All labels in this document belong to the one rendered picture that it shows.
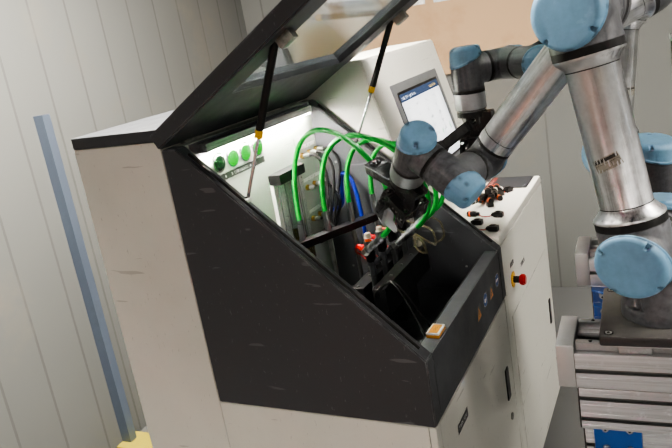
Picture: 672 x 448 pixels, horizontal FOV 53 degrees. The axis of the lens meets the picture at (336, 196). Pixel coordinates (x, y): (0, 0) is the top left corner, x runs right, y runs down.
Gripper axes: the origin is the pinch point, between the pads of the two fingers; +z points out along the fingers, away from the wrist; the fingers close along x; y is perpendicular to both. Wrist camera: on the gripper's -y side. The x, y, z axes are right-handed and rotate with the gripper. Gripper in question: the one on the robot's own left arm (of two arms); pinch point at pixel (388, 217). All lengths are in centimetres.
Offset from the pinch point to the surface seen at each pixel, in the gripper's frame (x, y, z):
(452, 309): 3.7, 23.5, 14.3
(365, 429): -29.4, 33.2, 20.8
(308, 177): 5, -39, 36
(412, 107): 51, -44, 36
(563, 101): 186, -58, 132
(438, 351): -9.7, 31.3, 5.0
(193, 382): -55, -4, 38
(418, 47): 74, -68, 40
